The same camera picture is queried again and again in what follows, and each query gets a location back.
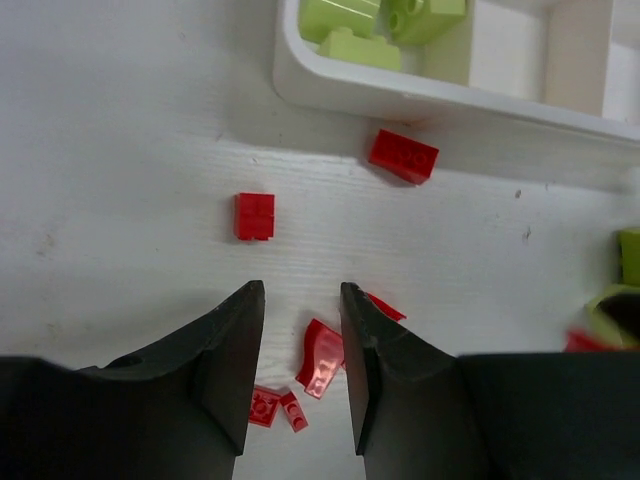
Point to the red lego piece lower right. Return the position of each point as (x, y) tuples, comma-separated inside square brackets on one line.
[(580, 341)]

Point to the white divided sorting tray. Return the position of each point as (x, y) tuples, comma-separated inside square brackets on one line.
[(569, 64)]

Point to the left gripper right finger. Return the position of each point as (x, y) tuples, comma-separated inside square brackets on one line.
[(420, 413)]

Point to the light green duplo brick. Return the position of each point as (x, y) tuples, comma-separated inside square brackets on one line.
[(317, 18)]

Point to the pale green duplo brick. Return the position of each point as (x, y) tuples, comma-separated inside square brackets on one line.
[(614, 316)]

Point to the red lego brick near tray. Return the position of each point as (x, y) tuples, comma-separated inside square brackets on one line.
[(407, 159)]

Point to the small red lego brick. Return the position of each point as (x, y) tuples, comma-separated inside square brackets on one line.
[(254, 216)]

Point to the red lego plate left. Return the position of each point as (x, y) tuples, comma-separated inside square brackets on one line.
[(264, 405)]

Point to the red lego slope piece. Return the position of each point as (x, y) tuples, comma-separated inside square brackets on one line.
[(323, 356)]

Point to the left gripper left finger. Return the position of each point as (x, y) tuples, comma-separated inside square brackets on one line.
[(175, 409)]

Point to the red small lego piece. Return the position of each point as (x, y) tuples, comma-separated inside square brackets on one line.
[(293, 412)]

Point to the dark green duplo brick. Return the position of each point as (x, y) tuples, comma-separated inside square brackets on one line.
[(629, 244)]

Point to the red curved lego piece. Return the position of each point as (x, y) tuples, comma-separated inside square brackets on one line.
[(386, 309)]

